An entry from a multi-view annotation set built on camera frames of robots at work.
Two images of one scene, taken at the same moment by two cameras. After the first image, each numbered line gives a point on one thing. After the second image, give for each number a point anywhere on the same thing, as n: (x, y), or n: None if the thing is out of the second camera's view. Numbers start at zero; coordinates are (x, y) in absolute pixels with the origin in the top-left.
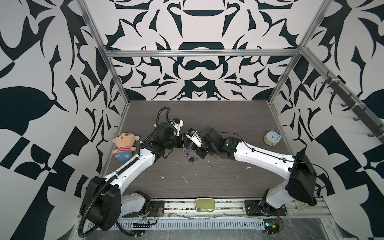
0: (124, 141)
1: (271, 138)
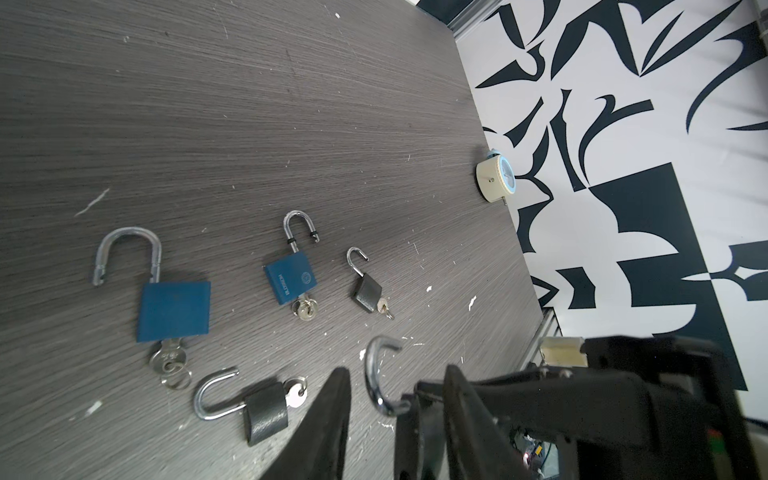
0: None
1: (495, 177)
